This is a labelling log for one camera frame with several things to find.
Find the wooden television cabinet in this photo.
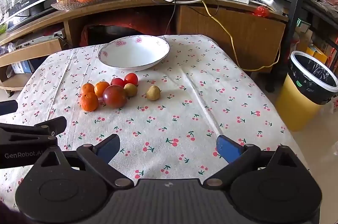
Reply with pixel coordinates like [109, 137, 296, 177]
[0, 0, 289, 94]

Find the red ornament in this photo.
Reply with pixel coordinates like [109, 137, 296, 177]
[253, 6, 270, 18]

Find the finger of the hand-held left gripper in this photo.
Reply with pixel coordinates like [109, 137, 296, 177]
[0, 116, 67, 147]
[0, 100, 18, 116]

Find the silver set-top box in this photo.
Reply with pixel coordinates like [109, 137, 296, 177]
[12, 33, 66, 51]

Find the cherry print tablecloth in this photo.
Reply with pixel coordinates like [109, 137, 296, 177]
[0, 34, 311, 214]

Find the small yellow-brown longan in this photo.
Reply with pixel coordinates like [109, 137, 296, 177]
[124, 83, 138, 98]
[146, 85, 161, 101]

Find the white floral porcelain bowl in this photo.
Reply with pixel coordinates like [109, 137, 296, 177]
[98, 36, 170, 71]

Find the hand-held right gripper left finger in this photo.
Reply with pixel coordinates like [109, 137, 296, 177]
[32, 134, 135, 190]

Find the yellow trash bin black bag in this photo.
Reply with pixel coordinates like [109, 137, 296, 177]
[275, 51, 338, 132]

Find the small orange mandarin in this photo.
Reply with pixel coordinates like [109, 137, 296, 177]
[80, 92, 99, 112]
[94, 81, 110, 98]
[80, 83, 95, 96]

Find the black cable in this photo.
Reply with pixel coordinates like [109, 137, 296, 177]
[151, 0, 178, 38]

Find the yellow cable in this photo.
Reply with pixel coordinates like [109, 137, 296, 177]
[126, 0, 281, 72]

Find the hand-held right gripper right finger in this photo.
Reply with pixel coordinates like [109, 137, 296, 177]
[203, 135, 311, 190]

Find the large dark purple tomato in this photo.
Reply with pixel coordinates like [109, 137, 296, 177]
[102, 85, 128, 109]

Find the red plastic bag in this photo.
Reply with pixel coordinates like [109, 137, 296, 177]
[79, 24, 128, 47]

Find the blue and white box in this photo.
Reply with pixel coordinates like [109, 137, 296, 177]
[12, 60, 35, 74]

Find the white network box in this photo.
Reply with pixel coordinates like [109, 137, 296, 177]
[256, 0, 283, 15]

